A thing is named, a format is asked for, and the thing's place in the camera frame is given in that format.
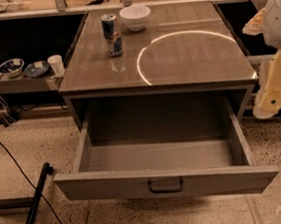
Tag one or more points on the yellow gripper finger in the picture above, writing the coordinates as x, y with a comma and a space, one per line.
268, 98
254, 25

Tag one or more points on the red bull can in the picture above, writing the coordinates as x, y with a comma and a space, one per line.
112, 34

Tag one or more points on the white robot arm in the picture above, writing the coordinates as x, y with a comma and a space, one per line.
268, 22

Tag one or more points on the open top drawer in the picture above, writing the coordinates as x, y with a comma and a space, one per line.
198, 140

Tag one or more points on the white ceramic bowl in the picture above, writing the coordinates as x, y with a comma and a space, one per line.
135, 17

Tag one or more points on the white paper cup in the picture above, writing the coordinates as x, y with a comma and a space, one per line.
55, 61

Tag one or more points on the blue shallow dish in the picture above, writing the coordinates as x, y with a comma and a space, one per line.
37, 69

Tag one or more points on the blue patterned bowl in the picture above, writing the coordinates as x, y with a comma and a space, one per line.
12, 68

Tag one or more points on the grey side shelf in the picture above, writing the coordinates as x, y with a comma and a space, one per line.
24, 85

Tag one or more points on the black floor bar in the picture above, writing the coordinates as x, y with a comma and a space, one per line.
46, 170

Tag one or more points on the black drawer handle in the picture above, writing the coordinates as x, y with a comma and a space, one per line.
166, 186

